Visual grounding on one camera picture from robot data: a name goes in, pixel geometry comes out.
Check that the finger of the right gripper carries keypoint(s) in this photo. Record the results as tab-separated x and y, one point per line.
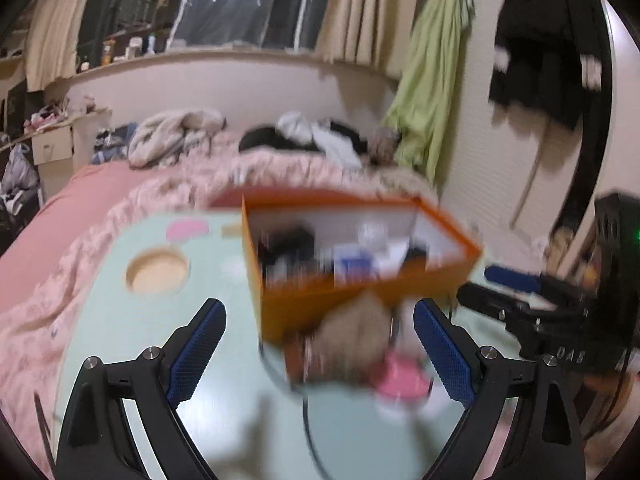
513	279
497	305

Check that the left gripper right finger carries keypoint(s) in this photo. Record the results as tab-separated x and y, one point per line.
543	441

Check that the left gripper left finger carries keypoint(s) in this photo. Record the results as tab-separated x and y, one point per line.
96	440

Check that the brown fluffy pompom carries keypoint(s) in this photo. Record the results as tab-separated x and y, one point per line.
350	342

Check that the blue tin box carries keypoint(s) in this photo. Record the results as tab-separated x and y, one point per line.
356	264

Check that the brown card box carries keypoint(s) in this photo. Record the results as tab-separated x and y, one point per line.
302	363

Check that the black lace garment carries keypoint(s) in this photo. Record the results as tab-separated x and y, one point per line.
280	250

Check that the pink floral blanket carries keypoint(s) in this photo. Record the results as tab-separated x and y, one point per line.
47	272

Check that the lime green hanging garment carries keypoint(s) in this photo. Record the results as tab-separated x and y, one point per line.
421	108

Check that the orange cardboard box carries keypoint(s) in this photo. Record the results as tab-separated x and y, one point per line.
436	255

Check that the black hanging garment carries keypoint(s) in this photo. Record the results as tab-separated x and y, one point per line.
548	57

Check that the white clothes pile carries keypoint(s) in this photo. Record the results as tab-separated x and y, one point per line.
295	127

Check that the white drawer cabinet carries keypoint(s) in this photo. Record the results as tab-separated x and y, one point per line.
62	150

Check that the cream knit sweater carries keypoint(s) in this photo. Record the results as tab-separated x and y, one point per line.
165	138

